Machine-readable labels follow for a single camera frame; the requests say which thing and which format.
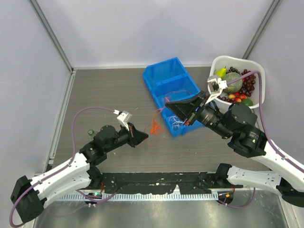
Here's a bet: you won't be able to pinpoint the white cable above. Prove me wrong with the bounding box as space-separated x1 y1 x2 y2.
169 115 185 130

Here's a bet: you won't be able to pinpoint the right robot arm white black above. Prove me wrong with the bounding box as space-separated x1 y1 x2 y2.
165 92 304 207

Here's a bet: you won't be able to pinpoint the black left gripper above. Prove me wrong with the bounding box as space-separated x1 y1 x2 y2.
104 121 148 152

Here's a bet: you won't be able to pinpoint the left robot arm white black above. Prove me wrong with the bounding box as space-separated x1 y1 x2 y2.
10 123 149 224

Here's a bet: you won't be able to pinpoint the green lime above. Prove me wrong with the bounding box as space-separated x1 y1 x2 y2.
241 98 254 106

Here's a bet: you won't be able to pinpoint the blue three-compartment bin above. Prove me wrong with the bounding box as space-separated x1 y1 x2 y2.
142 57 204 137

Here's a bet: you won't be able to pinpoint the green melon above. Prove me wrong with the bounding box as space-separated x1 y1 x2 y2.
223 72 244 94

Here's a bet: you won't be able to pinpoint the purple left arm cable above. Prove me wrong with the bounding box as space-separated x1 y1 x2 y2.
9 106 117 228

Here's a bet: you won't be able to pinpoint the dark red grape bunch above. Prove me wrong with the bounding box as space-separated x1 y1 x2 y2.
238 74 257 97

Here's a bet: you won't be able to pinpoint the perforated cable duct strip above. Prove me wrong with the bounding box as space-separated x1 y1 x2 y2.
58 191 219 202

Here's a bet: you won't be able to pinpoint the red yellow cherries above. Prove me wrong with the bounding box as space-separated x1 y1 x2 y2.
218 93 247 103

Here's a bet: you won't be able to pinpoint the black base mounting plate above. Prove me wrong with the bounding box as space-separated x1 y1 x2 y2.
103 172 242 195

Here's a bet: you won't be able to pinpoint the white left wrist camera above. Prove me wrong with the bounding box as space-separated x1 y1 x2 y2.
114 110 132 131

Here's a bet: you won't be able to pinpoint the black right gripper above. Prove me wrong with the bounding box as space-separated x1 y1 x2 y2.
165 90 234 139

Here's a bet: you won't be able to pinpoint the clear glass bottle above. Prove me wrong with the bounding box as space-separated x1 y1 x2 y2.
87 129 96 138

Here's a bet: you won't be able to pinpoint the green yellow pear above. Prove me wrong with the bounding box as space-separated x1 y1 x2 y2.
214 67 227 78

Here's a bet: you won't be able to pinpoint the white fruit basket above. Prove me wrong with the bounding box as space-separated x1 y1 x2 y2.
209 56 266 110

